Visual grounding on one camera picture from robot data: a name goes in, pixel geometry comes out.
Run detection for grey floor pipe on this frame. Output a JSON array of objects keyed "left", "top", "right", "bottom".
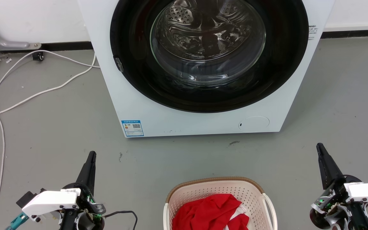
[{"left": 0, "top": 11, "right": 42, "bottom": 50}]

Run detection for round white filter cover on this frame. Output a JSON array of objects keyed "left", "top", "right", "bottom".
[{"left": 238, "top": 116, "right": 270, "bottom": 133}]

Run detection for blue energy label sticker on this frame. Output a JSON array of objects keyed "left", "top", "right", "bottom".
[{"left": 121, "top": 120, "right": 144, "bottom": 137}]

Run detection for thin white power cable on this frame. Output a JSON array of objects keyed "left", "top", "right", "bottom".
[{"left": 0, "top": 50, "right": 101, "bottom": 230}]

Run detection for white garment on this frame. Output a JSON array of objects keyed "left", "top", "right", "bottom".
[{"left": 224, "top": 205, "right": 248, "bottom": 230}]

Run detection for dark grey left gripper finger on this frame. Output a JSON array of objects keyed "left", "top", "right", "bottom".
[{"left": 75, "top": 151, "right": 97, "bottom": 196}]

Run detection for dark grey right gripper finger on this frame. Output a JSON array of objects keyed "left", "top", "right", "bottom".
[{"left": 316, "top": 142, "right": 345, "bottom": 190}]

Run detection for white front-loading washing machine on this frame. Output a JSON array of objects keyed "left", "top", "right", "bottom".
[{"left": 77, "top": 0, "right": 335, "bottom": 138}]

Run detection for red garment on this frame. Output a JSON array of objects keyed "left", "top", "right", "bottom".
[{"left": 172, "top": 193, "right": 250, "bottom": 230}]

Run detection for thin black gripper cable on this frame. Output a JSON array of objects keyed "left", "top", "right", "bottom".
[{"left": 103, "top": 210, "right": 138, "bottom": 230}]

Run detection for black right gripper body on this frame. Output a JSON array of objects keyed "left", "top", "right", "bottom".
[{"left": 310, "top": 174, "right": 368, "bottom": 230}]

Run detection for cream plastic laundry basket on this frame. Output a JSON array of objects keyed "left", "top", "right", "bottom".
[{"left": 163, "top": 177, "right": 278, "bottom": 230}]

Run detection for black round glass washer door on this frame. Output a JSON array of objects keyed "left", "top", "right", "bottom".
[{"left": 110, "top": 0, "right": 309, "bottom": 113}]

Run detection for teal cable connector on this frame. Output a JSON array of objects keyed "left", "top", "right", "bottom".
[{"left": 5, "top": 212, "right": 30, "bottom": 230}]

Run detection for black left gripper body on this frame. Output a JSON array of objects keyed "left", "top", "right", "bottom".
[{"left": 58, "top": 182, "right": 107, "bottom": 230}]

